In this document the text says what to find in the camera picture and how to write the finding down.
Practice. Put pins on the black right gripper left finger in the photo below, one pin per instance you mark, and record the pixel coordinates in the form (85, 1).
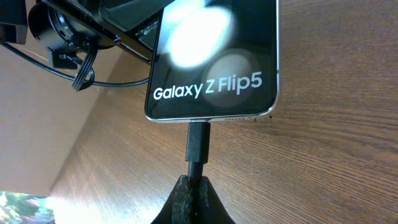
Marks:
(178, 207)

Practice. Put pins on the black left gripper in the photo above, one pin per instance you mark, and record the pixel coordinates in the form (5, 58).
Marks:
(69, 27)

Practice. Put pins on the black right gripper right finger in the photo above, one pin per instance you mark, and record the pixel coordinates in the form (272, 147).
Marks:
(208, 208)

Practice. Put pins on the black Galaxy flip phone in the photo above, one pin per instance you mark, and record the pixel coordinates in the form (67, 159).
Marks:
(215, 60)

